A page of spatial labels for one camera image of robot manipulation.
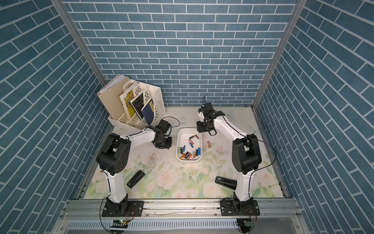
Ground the yellow cover book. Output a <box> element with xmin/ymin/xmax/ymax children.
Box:
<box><xmin>119</xmin><ymin>81</ymin><xmax>138</xmax><ymax>120</ymax></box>

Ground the black stapler right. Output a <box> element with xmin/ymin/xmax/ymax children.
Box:
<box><xmin>215</xmin><ymin>176</ymin><xmax>237</xmax><ymax>190</ymax></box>

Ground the dark blue book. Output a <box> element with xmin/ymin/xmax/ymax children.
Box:
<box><xmin>141</xmin><ymin>98</ymin><xmax>154</xmax><ymax>125</ymax></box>

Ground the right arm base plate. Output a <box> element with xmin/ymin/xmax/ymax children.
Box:
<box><xmin>220</xmin><ymin>198</ymin><xmax>260</xmax><ymax>216</ymax></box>

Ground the white perforated file organizer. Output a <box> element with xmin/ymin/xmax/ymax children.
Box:
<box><xmin>98</xmin><ymin>74</ymin><xmax>166</xmax><ymax>133</ymax></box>

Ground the black stapler left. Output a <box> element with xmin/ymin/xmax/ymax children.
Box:
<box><xmin>127</xmin><ymin>170</ymin><xmax>145</xmax><ymax>189</ymax></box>

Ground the beige paper folder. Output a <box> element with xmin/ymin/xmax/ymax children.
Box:
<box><xmin>97</xmin><ymin>74</ymin><xmax>129</xmax><ymax>120</ymax></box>

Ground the black cover book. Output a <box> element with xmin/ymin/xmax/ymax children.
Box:
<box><xmin>130</xmin><ymin>91</ymin><xmax>144</xmax><ymax>120</ymax></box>

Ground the white vented cable duct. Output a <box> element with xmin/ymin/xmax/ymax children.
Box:
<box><xmin>66</xmin><ymin>218</ymin><xmax>238</xmax><ymax>231</ymax></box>

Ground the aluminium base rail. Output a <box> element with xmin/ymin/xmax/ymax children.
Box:
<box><xmin>53</xmin><ymin>198</ymin><xmax>308</xmax><ymax>234</ymax></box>

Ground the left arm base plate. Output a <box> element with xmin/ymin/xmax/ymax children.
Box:
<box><xmin>101</xmin><ymin>200</ymin><xmax>144</xmax><ymax>218</ymax></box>

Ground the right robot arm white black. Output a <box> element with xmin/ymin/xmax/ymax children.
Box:
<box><xmin>196</xmin><ymin>103</ymin><xmax>262</xmax><ymax>203</ymax></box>

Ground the white plastic storage box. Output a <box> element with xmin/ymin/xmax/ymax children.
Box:
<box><xmin>176</xmin><ymin>128</ymin><xmax>203</xmax><ymax>162</ymax></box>

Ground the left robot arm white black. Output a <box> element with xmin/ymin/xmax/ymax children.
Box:
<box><xmin>96</xmin><ymin>120</ymin><xmax>172</xmax><ymax>204</ymax></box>

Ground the black stapler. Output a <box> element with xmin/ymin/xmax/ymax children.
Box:
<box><xmin>215</xmin><ymin>176</ymin><xmax>237</xmax><ymax>190</ymax></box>
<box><xmin>127</xmin><ymin>170</ymin><xmax>145</xmax><ymax>189</ymax></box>

